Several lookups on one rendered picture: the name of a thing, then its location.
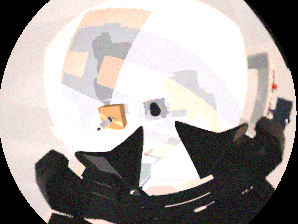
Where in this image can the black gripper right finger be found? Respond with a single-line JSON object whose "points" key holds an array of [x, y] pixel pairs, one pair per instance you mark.
{"points": [[206, 147]]}

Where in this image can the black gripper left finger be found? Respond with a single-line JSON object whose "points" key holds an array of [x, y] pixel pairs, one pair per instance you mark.
{"points": [[124, 161]]}

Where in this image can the black marker cap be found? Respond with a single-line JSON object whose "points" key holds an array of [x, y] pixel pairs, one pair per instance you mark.
{"points": [[155, 110]]}

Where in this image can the orange block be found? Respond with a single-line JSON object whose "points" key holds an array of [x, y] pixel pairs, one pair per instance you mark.
{"points": [[118, 114]]}

